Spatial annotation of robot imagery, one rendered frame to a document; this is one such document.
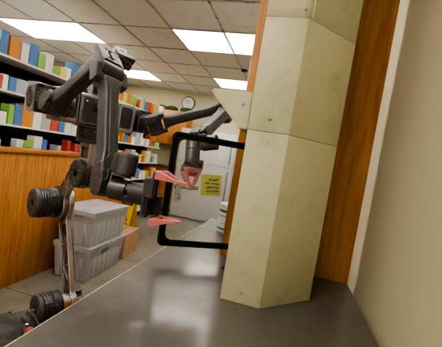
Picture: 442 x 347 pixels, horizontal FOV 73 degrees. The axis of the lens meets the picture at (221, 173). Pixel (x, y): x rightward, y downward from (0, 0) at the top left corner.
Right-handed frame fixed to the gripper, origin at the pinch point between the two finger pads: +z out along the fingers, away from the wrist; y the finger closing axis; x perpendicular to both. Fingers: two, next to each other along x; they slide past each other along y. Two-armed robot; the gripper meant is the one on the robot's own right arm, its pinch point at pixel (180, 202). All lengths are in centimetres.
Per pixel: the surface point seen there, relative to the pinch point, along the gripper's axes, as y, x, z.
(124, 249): -110, 235, -141
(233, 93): 30.4, 8.9, 6.6
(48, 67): 75, 192, -235
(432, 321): -11, -8, 56
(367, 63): 55, 46, 45
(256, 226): -3.8, 8.9, 19.0
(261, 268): -14.6, 8.9, 22.4
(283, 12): 53, 9, 16
